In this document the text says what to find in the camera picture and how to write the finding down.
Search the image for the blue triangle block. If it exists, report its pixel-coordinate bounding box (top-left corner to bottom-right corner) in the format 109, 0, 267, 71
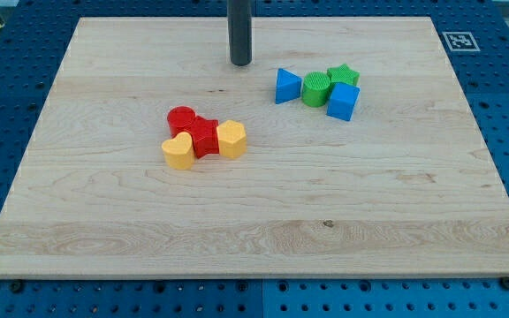
275, 68, 302, 104

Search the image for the yellow hexagon block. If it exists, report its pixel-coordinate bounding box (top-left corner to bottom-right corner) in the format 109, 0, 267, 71
217, 120, 247, 159

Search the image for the red star block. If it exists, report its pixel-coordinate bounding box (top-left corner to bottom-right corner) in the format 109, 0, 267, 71
188, 116, 219, 158

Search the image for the yellow heart block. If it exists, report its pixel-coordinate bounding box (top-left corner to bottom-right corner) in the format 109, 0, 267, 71
161, 132, 195, 170

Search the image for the red cylinder block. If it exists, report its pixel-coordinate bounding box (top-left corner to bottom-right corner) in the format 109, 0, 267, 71
167, 105, 196, 137

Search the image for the green cylinder block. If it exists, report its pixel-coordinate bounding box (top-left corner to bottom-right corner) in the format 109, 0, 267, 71
301, 72, 330, 108

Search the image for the blue cube block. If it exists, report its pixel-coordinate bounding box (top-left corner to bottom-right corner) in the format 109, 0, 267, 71
326, 83, 361, 121

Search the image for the green star block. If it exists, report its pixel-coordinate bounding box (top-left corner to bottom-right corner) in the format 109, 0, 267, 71
327, 64, 360, 86

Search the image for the light wooden board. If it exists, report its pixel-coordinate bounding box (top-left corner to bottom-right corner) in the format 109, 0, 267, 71
0, 17, 509, 280

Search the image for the white fiducial marker tag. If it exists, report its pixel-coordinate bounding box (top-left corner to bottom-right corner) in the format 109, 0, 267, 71
443, 31, 480, 52

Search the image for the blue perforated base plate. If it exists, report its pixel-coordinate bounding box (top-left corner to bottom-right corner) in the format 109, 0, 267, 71
0, 1, 509, 317

